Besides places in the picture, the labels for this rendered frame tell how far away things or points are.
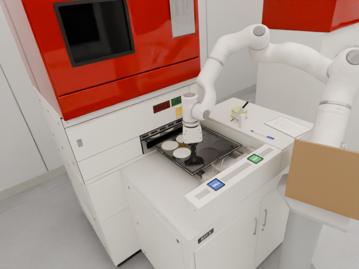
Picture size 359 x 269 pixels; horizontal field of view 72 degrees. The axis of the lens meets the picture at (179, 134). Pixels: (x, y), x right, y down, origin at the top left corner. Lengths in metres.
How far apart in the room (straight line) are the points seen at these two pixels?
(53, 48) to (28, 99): 1.65
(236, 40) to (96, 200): 1.13
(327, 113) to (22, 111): 2.47
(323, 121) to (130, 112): 0.91
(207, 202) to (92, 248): 1.39
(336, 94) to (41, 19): 1.18
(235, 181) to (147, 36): 0.79
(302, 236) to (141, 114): 1.03
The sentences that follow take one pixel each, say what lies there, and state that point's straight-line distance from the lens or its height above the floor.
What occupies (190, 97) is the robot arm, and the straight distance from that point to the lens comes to 1.19.
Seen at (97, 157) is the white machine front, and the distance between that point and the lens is 1.38.
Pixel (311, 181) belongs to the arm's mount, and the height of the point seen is 0.95.
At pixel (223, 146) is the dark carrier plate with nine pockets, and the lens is 1.42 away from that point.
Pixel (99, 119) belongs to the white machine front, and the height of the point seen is 1.16.
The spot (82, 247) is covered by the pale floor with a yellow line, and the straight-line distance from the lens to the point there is 2.27.
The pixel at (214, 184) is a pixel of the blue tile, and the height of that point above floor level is 0.96.
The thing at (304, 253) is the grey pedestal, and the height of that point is 0.46.
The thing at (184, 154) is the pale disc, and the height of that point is 0.90.
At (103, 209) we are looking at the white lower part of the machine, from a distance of 1.58.
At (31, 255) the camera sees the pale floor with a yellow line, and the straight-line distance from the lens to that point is 2.43.
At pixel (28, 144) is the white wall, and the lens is 2.89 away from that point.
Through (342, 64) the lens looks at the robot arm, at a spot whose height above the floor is 1.37.
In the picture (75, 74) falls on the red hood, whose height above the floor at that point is 1.41.
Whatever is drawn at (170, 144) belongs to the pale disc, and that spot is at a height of 0.90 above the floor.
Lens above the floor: 1.68
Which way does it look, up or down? 30 degrees down
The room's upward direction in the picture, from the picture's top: 6 degrees counter-clockwise
